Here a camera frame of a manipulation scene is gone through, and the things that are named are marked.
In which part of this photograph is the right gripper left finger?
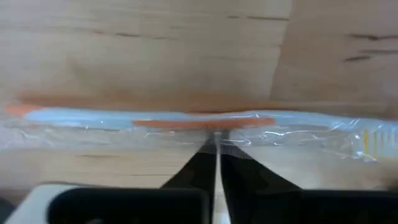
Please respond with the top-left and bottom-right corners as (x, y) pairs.
(46, 136), (218, 224)

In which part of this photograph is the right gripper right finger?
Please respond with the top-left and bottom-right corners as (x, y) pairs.
(219, 138), (398, 224)

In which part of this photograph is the red toothbrush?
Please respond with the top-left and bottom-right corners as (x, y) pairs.
(0, 104), (398, 163)

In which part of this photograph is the white plastic bin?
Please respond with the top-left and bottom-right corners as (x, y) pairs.
(2, 183), (78, 224)

